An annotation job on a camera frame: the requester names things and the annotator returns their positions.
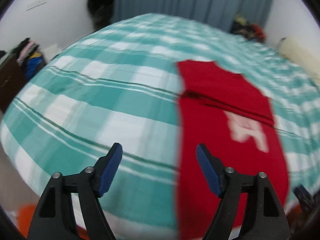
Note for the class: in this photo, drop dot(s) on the orange fuzzy trousers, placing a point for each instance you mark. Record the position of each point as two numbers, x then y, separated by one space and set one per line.
24 218

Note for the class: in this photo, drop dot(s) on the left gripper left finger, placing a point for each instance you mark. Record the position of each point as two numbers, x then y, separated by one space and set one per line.
54 215

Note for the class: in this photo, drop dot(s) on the clothes pile far corner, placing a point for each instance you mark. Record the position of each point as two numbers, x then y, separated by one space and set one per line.
248 30

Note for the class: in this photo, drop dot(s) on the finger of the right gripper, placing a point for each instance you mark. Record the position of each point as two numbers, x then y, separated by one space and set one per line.
305 199

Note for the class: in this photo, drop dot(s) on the black bag by wall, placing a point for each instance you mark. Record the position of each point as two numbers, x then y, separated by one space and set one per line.
101 12

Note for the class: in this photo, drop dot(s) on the teal white plaid bedspread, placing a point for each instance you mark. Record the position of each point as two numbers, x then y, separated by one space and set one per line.
120 84

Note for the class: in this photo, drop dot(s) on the red knit sweater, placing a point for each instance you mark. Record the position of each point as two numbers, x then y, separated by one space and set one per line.
234 120

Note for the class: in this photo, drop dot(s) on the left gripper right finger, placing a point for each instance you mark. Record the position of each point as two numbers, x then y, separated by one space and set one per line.
264 216

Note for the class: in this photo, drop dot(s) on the cream pillow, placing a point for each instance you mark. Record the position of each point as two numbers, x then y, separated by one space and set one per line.
289 48

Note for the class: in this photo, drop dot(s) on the clothes pile on dresser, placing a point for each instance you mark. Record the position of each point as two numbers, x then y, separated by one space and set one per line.
29 57

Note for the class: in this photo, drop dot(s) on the blue-grey curtain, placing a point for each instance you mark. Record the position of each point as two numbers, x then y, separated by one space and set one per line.
216 13

